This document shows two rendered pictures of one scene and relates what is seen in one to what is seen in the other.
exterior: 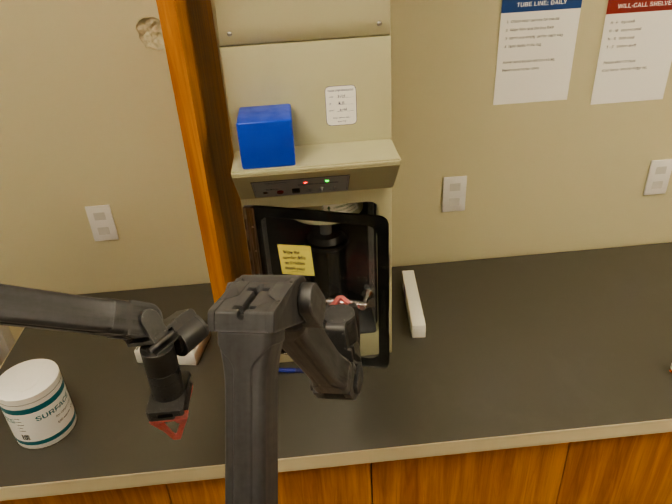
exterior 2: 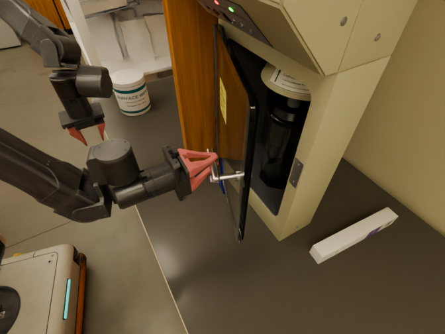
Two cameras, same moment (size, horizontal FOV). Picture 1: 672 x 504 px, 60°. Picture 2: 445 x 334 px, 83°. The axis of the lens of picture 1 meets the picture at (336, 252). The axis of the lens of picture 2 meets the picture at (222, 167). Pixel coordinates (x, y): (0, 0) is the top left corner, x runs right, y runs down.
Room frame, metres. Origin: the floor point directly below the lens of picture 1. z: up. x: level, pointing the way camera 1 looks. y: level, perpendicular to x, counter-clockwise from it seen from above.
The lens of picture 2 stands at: (0.87, -0.34, 1.57)
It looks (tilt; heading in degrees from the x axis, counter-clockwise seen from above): 47 degrees down; 63
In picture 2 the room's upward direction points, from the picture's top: straight up
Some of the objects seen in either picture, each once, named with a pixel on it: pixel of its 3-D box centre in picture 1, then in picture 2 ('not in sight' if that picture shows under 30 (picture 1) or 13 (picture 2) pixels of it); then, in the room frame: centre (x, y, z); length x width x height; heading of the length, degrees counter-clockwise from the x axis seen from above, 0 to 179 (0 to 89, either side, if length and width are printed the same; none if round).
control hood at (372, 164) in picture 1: (316, 178); (236, 5); (1.08, 0.03, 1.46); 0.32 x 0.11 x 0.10; 93
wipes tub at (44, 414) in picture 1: (36, 403); (131, 92); (0.96, 0.68, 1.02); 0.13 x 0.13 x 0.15
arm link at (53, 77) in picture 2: (162, 355); (69, 84); (0.80, 0.31, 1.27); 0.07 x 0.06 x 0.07; 149
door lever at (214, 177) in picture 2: (349, 299); (220, 164); (1.03, -0.02, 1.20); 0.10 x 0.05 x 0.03; 73
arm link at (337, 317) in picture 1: (337, 349); (104, 176); (0.82, 0.01, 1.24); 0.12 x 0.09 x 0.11; 167
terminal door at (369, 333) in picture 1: (321, 291); (228, 142); (1.08, 0.04, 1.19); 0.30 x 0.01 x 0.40; 73
